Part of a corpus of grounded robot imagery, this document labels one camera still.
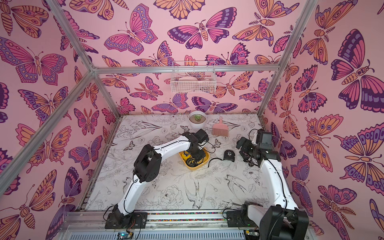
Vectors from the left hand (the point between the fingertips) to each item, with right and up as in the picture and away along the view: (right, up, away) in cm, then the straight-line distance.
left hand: (200, 154), depth 97 cm
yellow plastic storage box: (+3, -2, -8) cm, 9 cm away
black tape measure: (+18, 0, -4) cm, 18 cm away
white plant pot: (-1, +23, +6) cm, 24 cm away
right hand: (+23, +8, -14) cm, 28 cm away
